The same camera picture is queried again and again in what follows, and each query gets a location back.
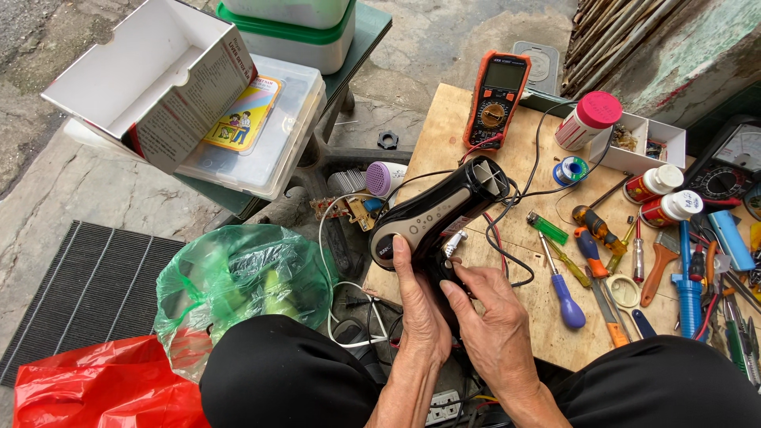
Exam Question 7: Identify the person's right hand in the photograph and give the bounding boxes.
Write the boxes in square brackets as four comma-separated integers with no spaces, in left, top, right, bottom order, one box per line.
[439,257,541,397]

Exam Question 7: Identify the person's left hand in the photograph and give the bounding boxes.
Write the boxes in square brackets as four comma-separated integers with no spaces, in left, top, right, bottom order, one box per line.
[389,233,454,371]

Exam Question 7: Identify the black and grey hair dryer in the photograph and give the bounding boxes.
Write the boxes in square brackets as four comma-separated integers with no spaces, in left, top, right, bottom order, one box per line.
[369,156,512,299]

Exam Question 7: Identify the white power strip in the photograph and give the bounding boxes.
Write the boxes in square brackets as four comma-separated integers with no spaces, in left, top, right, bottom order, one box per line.
[425,389,463,426]

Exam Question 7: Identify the orange utility knife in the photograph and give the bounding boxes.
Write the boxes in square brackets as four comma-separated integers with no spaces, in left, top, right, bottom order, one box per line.
[585,267,630,349]

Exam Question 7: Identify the green lighter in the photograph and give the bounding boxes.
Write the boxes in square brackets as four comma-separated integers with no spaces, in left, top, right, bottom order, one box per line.
[527,211,569,245]

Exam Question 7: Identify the blue and orange screwdriver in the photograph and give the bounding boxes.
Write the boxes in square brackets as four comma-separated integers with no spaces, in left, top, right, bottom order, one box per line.
[574,227,632,342]

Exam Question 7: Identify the brown circuit board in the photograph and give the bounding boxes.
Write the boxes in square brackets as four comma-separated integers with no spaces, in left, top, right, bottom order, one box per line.
[309,193,388,233]

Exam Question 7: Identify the white device with purple grille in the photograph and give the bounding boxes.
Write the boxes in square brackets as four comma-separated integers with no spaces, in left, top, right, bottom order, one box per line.
[365,161,409,199]

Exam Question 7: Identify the person's black trousers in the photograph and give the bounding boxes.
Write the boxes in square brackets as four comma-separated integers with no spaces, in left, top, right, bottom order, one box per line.
[199,315,761,428]

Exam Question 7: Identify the orange and black screwdriver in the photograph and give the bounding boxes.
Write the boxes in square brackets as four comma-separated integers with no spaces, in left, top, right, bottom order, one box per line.
[572,174,635,258]

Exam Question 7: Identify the white ribbed heatsink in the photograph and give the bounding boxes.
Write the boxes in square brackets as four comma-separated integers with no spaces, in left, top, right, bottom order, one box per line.
[327,168,369,196]

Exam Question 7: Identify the clear yellow screwdriver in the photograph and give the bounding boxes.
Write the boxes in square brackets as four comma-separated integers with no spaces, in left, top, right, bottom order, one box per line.
[606,215,637,275]

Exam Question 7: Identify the red clear tester screwdriver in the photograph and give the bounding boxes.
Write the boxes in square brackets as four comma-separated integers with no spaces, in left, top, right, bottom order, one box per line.
[632,217,645,284]

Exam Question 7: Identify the green plastic bag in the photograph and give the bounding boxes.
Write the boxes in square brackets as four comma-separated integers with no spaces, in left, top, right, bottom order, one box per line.
[153,224,339,385]

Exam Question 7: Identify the blue desoldering pump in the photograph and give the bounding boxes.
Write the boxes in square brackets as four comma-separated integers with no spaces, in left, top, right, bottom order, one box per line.
[672,220,706,341]

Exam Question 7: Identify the red bottle with white cap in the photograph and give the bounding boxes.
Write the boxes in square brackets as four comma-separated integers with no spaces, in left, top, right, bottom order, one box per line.
[623,164,685,204]
[639,190,704,228]

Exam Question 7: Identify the clear plastic storage container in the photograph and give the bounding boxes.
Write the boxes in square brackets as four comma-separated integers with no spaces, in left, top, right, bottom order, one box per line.
[175,53,328,202]

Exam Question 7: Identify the white bottle with pink cap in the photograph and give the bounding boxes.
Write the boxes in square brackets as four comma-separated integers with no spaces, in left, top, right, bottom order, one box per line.
[554,91,623,152]

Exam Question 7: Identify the white cardboard tray of parts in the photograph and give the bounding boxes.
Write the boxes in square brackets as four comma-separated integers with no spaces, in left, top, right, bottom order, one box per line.
[589,112,686,176]

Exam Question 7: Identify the orange digital multimeter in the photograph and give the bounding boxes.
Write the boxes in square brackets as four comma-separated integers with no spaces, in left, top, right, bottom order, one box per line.
[463,50,533,151]

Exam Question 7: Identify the heap of hand tools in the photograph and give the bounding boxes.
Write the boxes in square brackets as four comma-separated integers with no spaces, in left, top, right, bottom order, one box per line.
[690,220,761,387]

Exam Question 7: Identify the light blue box cutter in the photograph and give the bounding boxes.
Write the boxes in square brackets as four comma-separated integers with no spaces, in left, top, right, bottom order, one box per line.
[707,210,756,273]

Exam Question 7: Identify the yellow illustrated booklet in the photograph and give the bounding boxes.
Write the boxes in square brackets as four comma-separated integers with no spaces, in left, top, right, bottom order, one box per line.
[202,74,284,153]

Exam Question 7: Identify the grey floor cover plate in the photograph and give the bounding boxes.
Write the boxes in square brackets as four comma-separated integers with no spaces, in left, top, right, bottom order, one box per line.
[512,40,561,96]

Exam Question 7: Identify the green table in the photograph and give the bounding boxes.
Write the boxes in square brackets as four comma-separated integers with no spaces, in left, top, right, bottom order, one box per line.
[172,3,394,222]

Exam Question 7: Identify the black analog multimeter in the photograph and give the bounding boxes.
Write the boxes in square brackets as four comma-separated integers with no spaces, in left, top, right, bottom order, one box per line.
[684,115,761,206]

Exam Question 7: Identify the white container with green lid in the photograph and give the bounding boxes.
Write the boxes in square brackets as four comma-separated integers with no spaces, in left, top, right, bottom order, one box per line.
[215,0,358,76]

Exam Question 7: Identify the bundle of metal rods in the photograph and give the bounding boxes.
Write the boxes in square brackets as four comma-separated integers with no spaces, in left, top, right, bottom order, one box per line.
[562,0,686,99]

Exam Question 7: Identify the red plastic bag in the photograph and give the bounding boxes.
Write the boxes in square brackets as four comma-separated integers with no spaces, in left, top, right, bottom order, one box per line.
[13,334,212,428]

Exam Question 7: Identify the black ribbed mat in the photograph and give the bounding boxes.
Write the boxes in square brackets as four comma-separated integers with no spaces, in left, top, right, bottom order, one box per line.
[0,220,189,389]

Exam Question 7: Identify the open white cardboard box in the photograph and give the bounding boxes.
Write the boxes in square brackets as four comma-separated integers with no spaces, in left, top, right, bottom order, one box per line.
[40,0,258,176]

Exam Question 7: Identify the purple handled screwdriver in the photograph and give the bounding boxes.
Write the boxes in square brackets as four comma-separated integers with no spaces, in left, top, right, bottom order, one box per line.
[538,231,587,330]

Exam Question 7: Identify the yellow-green handled screwdriver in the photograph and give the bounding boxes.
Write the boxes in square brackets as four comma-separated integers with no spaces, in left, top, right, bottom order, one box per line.
[544,238,593,289]

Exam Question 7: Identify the white cable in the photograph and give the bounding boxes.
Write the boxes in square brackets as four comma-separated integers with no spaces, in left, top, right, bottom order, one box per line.
[318,196,391,349]

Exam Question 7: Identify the dark blue tool handle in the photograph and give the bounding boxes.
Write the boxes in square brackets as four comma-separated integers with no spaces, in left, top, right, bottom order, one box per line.
[631,309,658,340]

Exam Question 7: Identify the paint brush with orange handle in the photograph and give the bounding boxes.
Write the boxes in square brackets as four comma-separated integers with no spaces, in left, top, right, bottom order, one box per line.
[640,229,681,308]

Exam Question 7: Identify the blue solder wire spool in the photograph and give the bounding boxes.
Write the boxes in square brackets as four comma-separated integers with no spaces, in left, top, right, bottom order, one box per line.
[553,156,591,187]

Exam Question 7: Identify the red probe wire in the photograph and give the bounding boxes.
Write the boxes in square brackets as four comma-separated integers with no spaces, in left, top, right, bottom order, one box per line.
[458,134,506,165]

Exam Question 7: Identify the black power cable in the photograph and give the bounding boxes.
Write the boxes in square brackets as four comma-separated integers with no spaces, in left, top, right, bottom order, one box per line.
[484,101,614,290]

